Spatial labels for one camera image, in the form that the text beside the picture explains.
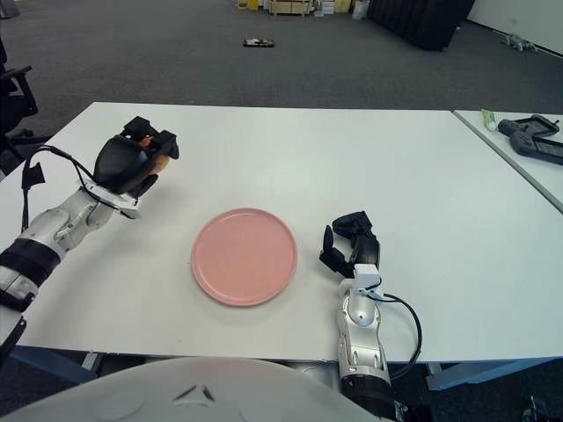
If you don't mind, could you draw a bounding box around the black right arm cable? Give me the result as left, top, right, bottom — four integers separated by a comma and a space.
373, 292, 422, 380

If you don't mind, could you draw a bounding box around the black caster wheel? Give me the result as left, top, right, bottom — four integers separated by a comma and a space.
522, 394, 549, 422

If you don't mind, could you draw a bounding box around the pink round plate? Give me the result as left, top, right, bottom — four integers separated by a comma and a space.
190, 207, 299, 308

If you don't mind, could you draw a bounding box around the black office chair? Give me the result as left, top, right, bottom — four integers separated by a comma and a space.
0, 30, 48, 177

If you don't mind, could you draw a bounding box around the black cabinet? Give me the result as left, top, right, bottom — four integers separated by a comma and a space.
368, 0, 476, 52

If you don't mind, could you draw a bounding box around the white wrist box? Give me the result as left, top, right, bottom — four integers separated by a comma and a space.
81, 178, 143, 221
353, 263, 382, 296

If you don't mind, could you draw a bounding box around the small grey quadruped robot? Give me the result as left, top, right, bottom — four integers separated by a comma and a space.
502, 33, 540, 53

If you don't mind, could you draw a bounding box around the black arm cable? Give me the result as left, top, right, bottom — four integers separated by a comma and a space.
373, 292, 422, 380
20, 146, 100, 234

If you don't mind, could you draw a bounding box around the wooden crate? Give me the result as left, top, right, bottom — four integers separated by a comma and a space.
268, 0, 316, 18

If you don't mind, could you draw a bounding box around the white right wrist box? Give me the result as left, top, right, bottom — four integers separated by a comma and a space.
353, 263, 382, 296

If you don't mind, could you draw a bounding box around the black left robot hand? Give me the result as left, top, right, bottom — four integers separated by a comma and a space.
93, 115, 180, 200

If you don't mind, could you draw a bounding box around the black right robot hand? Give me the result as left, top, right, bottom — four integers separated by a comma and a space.
318, 210, 382, 279

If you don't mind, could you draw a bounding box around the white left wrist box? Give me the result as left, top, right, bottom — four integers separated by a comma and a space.
81, 178, 143, 221

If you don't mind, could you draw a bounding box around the grey robot torso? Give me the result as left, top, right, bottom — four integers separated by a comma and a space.
0, 355, 384, 422

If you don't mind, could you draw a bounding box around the black handheld controller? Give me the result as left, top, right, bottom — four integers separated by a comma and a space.
509, 131, 563, 166
497, 113, 562, 137

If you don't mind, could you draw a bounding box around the stack of cardboard boxes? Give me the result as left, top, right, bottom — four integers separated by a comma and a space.
314, 0, 354, 18

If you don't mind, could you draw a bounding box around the red yellow apple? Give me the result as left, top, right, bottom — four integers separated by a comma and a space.
135, 135, 171, 175

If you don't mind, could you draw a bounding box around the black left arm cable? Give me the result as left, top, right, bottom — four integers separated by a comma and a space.
20, 146, 100, 234

